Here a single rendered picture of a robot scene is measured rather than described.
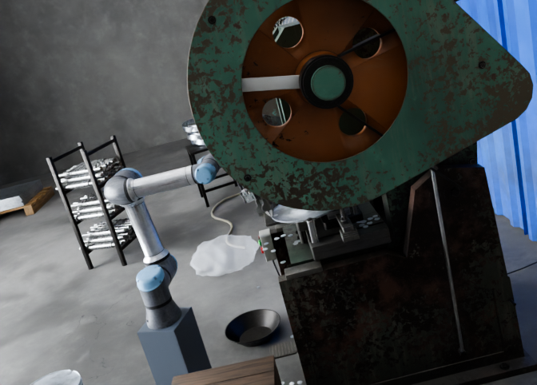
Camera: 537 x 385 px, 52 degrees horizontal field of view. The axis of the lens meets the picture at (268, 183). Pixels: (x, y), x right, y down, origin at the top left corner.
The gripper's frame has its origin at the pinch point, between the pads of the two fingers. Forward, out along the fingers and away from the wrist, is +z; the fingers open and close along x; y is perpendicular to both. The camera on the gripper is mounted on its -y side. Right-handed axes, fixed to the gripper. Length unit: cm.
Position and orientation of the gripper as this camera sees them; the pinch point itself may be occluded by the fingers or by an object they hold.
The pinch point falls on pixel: (271, 212)
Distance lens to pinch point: 224.5
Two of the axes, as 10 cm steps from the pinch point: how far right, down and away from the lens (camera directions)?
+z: 4.7, 8.8, 0.6
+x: 6.3, -2.9, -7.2
